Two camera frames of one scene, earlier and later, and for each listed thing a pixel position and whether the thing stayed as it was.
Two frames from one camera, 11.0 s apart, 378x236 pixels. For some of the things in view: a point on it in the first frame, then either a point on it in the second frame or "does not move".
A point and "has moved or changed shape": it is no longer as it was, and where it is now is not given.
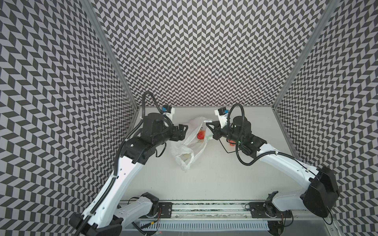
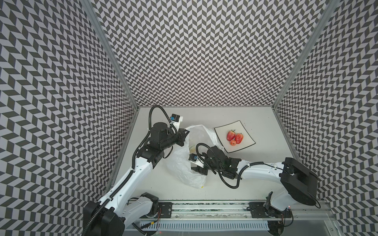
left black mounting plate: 166,209 does not move
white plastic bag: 198,134 has moved or changed shape
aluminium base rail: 231,210 does not move
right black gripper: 217,128 to 205,162
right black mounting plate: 267,209 does not move
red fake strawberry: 232,144 has moved or changed shape
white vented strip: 246,225 does not move
